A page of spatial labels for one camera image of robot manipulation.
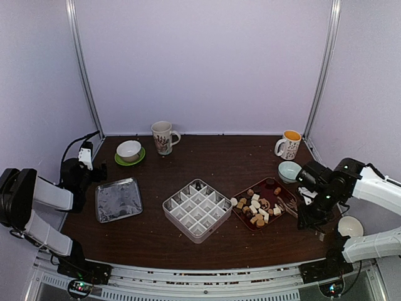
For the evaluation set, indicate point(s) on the red chocolate tray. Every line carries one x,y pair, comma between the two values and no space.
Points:
257,205

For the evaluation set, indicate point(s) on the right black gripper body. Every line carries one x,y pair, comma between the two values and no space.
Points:
320,214

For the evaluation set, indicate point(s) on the green saucer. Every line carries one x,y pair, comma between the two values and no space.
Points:
130,161

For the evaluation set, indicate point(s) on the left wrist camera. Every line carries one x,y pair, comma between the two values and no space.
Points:
85,155

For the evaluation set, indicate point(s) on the yellow interior mug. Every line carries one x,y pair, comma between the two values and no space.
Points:
287,147

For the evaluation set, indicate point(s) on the metal tongs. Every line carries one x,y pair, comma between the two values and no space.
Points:
291,207

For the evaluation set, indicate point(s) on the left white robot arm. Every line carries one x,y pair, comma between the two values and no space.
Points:
21,189

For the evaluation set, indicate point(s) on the tall coral print mug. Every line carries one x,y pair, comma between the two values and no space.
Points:
164,137

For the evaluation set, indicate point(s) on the white bowl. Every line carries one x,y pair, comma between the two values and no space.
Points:
129,148

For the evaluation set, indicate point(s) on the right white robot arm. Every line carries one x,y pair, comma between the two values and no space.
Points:
350,179

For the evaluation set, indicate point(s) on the white divided tin box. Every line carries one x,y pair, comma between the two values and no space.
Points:
197,210

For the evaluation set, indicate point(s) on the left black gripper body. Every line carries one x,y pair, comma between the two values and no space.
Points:
97,177

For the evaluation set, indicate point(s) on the bunny print tin lid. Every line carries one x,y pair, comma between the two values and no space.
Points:
117,200

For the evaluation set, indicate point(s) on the white bowl off table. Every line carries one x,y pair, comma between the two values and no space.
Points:
350,226

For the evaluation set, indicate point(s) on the light blue bowl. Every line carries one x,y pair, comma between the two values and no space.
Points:
288,171

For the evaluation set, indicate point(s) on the right aluminium frame post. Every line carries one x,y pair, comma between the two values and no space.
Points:
331,37

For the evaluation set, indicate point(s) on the front metal rail base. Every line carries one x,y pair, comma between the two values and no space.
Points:
268,283

